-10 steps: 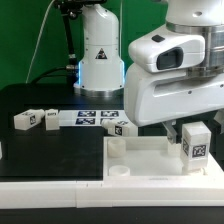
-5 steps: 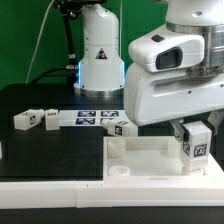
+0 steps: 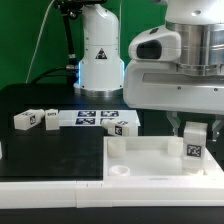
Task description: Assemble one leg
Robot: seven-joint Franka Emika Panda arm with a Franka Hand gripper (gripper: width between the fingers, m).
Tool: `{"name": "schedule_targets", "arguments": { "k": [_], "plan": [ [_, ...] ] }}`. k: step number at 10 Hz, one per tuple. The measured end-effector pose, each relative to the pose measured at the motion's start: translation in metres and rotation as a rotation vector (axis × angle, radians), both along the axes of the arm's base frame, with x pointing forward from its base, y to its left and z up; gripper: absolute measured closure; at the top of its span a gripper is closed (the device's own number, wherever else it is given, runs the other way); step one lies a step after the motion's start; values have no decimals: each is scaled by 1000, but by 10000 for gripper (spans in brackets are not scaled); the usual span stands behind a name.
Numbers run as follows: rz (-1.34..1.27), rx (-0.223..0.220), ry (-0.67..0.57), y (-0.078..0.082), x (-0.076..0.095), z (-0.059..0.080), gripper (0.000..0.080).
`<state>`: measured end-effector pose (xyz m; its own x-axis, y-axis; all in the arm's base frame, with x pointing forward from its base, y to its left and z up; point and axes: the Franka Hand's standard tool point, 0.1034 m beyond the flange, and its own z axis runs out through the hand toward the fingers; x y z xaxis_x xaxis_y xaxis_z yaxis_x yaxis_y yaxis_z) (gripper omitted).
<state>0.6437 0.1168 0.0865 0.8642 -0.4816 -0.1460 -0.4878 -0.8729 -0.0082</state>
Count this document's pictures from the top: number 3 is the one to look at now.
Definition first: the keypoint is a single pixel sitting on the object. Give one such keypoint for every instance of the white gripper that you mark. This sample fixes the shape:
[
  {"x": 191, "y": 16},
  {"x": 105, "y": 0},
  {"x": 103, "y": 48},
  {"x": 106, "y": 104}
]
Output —
[{"x": 157, "y": 86}]

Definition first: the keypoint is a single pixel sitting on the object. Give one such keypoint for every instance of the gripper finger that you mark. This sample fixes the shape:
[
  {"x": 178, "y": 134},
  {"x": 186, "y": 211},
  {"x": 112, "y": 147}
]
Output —
[{"x": 217, "y": 126}]

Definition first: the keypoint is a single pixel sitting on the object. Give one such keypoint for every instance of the white square tabletop part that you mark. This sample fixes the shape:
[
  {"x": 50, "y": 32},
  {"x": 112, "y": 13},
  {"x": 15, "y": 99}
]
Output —
[{"x": 143, "y": 156}]

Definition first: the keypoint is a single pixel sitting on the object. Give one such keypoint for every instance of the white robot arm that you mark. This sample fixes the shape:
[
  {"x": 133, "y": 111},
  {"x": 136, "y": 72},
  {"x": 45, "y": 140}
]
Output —
[{"x": 176, "y": 67}]

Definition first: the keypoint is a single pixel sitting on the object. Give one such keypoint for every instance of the white tag base sheet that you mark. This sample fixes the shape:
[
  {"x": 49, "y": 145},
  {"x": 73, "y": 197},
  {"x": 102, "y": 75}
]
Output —
[{"x": 95, "y": 117}]

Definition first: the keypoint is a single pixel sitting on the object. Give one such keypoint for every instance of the white front fence bar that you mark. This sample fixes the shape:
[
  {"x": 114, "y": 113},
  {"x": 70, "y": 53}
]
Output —
[{"x": 88, "y": 194}]

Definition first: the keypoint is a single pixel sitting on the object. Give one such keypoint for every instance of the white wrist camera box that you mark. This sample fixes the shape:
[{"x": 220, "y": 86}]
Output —
[{"x": 157, "y": 45}]

